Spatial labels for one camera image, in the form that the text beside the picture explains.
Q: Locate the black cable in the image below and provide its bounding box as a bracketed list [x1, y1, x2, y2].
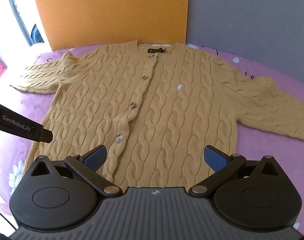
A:
[0, 200, 18, 231]

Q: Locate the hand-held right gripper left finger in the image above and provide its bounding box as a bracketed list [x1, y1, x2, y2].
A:
[30, 145, 123, 196]

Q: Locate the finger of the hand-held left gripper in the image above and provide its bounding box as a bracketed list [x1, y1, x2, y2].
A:
[41, 128, 54, 144]

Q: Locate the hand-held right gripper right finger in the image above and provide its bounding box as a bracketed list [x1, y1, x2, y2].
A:
[189, 145, 280, 195]

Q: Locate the orange board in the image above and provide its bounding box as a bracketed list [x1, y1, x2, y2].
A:
[30, 0, 191, 52]

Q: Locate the beige cable knit cardigan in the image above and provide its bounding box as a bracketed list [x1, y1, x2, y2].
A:
[10, 40, 304, 189]

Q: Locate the pink printed bed sheet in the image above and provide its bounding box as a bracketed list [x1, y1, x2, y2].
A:
[0, 42, 304, 207]

